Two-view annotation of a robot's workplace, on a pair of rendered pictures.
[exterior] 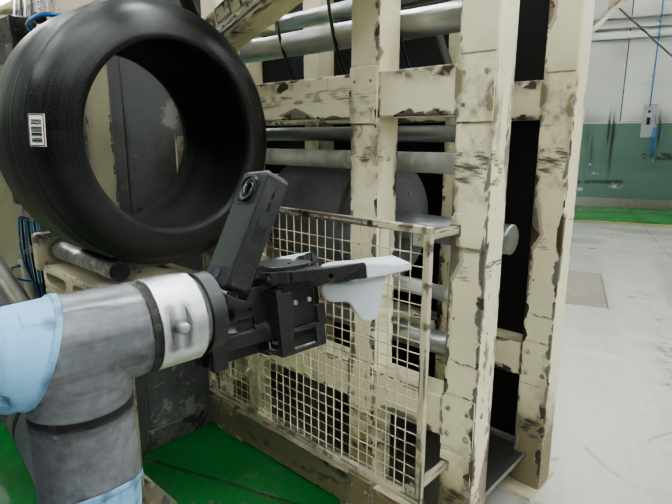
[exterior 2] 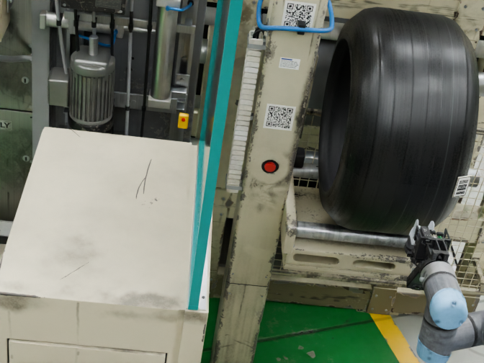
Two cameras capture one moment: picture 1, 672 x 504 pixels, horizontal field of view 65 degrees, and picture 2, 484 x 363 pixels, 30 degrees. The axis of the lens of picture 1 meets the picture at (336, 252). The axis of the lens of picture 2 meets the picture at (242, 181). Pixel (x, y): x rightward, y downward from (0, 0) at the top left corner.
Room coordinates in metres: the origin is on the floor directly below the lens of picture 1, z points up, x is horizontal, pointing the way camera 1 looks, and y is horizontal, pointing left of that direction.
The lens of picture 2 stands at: (0.19, 2.29, 2.47)
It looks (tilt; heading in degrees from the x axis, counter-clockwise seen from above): 37 degrees down; 312
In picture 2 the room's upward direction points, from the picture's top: 10 degrees clockwise
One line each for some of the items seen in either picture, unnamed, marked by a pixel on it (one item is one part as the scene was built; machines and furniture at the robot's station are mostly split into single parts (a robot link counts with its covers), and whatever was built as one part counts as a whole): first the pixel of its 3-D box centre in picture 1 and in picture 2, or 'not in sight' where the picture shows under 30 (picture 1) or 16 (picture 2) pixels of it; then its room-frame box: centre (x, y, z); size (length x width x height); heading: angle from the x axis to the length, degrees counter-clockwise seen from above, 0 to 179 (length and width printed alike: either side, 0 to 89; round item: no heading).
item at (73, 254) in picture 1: (87, 259); (354, 235); (1.24, 0.60, 0.90); 0.35 x 0.05 x 0.05; 47
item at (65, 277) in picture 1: (89, 285); (348, 252); (1.24, 0.61, 0.83); 0.36 x 0.09 x 0.06; 47
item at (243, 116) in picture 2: not in sight; (245, 115); (1.54, 0.80, 1.19); 0.05 x 0.04 x 0.48; 137
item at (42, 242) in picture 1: (110, 241); (287, 196); (1.47, 0.64, 0.90); 0.40 x 0.03 x 0.10; 137
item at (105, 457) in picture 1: (82, 452); not in sight; (0.38, 0.21, 0.94); 0.11 x 0.08 x 0.11; 41
